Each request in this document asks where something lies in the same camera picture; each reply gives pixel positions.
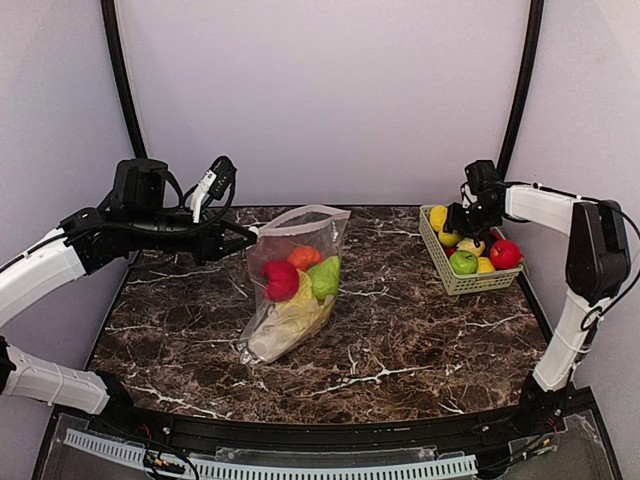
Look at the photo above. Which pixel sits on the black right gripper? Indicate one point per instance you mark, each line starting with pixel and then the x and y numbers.
pixel 461 220

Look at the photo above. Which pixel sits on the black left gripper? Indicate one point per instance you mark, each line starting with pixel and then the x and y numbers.
pixel 208 241

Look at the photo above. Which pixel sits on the yellow lemon toy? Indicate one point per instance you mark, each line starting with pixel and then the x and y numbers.
pixel 438 217

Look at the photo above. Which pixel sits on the red tomato toy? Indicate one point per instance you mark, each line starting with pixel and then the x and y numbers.
pixel 282 280

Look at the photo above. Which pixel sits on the clear dotted zip top bag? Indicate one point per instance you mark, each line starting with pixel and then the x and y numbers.
pixel 318 226

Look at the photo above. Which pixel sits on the orange pumpkin toy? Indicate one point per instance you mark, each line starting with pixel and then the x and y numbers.
pixel 304 257

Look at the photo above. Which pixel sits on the napa cabbage toy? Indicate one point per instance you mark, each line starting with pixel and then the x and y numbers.
pixel 277 328

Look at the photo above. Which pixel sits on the green wrinkled fruit toy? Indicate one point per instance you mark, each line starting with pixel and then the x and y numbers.
pixel 325 278

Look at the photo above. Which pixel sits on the yellow round fruit toy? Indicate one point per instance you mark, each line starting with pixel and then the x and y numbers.
pixel 449 240

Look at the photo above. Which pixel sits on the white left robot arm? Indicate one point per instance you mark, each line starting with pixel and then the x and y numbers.
pixel 145 209

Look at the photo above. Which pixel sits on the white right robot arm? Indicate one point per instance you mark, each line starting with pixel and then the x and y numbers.
pixel 598 259

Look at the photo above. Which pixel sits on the pale small cabbage toy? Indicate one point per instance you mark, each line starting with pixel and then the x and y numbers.
pixel 476 247

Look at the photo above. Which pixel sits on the green apple toy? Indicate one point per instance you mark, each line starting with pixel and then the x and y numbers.
pixel 463 262

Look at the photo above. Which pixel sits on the small yellow fruit toy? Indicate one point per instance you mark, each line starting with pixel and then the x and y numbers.
pixel 485 265

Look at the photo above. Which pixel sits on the red apple toy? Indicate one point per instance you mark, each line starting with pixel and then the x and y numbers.
pixel 505 254

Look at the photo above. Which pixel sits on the green perforated plastic basket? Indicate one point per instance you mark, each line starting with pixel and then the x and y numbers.
pixel 453 283

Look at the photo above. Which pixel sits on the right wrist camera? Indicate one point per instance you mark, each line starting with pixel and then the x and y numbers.
pixel 482 179

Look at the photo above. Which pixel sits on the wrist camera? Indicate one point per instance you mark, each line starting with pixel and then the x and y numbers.
pixel 218 180
pixel 482 179

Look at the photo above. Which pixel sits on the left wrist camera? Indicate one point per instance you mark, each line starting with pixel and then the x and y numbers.
pixel 218 180

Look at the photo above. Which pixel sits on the black corner frame post right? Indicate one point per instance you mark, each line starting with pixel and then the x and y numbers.
pixel 525 74

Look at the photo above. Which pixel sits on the black corner frame post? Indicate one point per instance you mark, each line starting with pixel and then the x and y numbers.
pixel 525 74
pixel 121 77

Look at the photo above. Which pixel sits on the white slotted cable duct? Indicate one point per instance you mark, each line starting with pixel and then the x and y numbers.
pixel 232 463

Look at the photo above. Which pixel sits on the black corner frame post left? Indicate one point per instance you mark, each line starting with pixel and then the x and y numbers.
pixel 121 77

